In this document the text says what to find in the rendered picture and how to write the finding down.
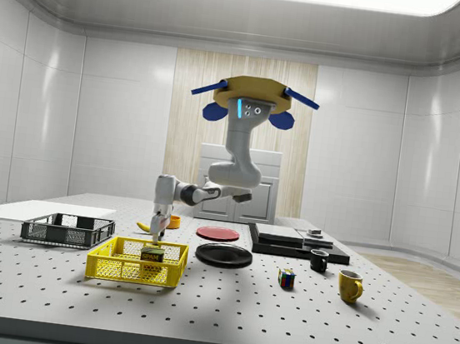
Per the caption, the flat-sided can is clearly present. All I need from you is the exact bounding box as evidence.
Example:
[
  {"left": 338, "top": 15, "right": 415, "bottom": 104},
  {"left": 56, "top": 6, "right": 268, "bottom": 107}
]
[{"left": 138, "top": 242, "right": 166, "bottom": 265}]

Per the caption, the red plate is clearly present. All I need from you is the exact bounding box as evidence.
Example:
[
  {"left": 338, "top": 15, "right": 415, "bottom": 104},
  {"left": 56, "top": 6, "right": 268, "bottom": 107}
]
[{"left": 195, "top": 223, "right": 242, "bottom": 244}]

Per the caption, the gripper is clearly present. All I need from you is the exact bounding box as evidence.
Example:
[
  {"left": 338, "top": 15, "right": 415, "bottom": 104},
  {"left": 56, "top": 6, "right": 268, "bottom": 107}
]
[{"left": 148, "top": 212, "right": 169, "bottom": 246}]

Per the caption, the yellow basket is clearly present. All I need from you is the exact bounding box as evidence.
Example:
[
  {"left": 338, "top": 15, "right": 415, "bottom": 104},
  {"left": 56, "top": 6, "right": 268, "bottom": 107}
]
[{"left": 83, "top": 232, "right": 191, "bottom": 292}]

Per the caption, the dark grey basket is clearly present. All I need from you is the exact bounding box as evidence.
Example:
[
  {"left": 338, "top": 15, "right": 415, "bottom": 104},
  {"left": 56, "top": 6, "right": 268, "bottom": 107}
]
[{"left": 18, "top": 208, "right": 118, "bottom": 254}]

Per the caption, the black plate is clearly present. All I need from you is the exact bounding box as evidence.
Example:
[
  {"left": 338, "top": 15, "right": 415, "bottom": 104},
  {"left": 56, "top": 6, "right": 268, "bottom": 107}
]
[{"left": 193, "top": 239, "right": 255, "bottom": 272}]

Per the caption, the black mug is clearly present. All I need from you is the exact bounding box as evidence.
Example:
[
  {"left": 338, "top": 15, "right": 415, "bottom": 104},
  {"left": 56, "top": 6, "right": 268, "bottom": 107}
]
[{"left": 307, "top": 248, "right": 331, "bottom": 275}]

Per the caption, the puzzle cube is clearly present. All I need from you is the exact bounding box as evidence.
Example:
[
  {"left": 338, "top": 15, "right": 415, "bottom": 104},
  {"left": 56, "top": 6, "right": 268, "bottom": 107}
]
[{"left": 276, "top": 267, "right": 298, "bottom": 292}]

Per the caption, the white cabinet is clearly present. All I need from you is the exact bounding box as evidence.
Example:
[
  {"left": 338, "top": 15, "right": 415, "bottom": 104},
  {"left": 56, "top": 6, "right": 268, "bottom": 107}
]
[{"left": 192, "top": 142, "right": 284, "bottom": 229}]

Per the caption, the black stove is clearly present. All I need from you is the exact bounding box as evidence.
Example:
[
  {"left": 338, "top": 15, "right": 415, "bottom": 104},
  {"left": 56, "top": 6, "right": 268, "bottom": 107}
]
[{"left": 244, "top": 220, "right": 354, "bottom": 266}]

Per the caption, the yellow mug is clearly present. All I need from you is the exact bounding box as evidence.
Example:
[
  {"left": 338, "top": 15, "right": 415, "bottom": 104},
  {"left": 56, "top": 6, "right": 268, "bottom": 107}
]
[{"left": 335, "top": 268, "right": 367, "bottom": 307}]

